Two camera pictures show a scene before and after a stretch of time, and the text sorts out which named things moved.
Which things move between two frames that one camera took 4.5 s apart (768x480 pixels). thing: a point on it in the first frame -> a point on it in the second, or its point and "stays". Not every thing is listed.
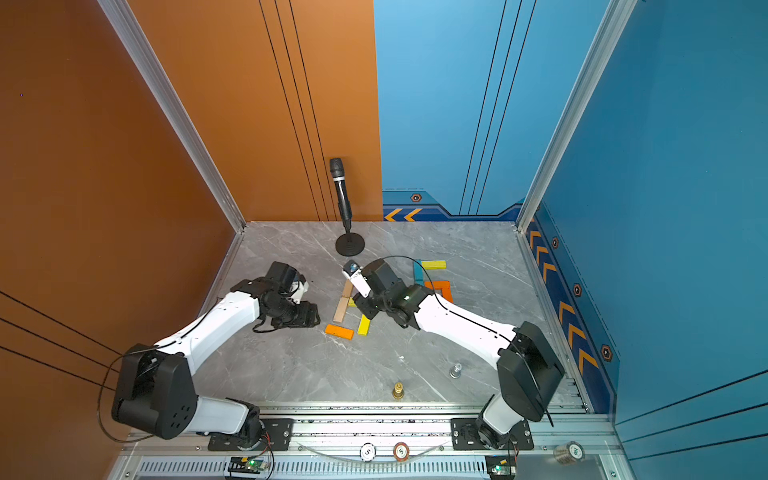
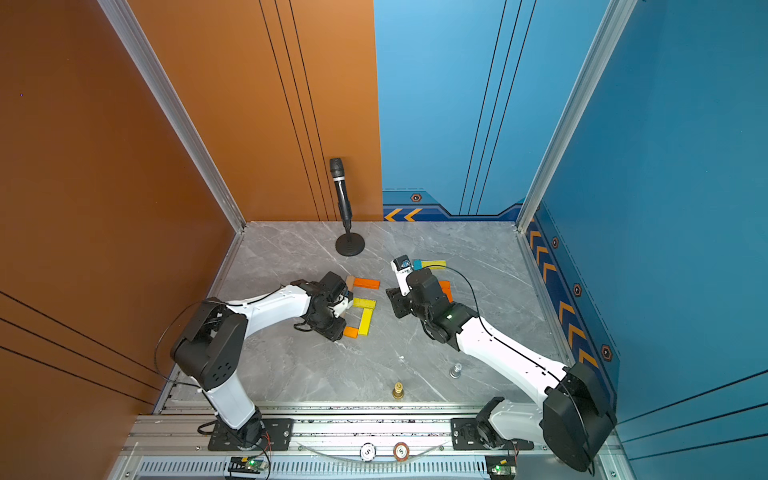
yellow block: [434, 264] stays
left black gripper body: [295, 314] -> [331, 325]
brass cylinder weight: [398, 391] stays
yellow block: [364, 325] stays
